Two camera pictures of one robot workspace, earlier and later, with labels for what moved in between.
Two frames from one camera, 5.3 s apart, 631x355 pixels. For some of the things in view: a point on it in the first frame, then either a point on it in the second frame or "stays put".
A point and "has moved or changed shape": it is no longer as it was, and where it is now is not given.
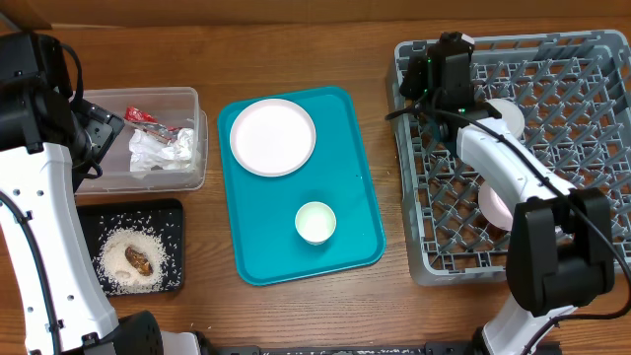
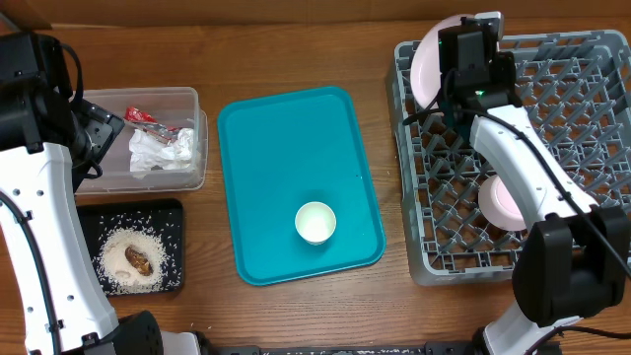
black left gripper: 102,125 stays put
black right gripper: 414,73 to 501,61
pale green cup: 315,222 stays put
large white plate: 272,137 has moved or changed shape
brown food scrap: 140,260 stays put
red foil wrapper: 149,123 stays put
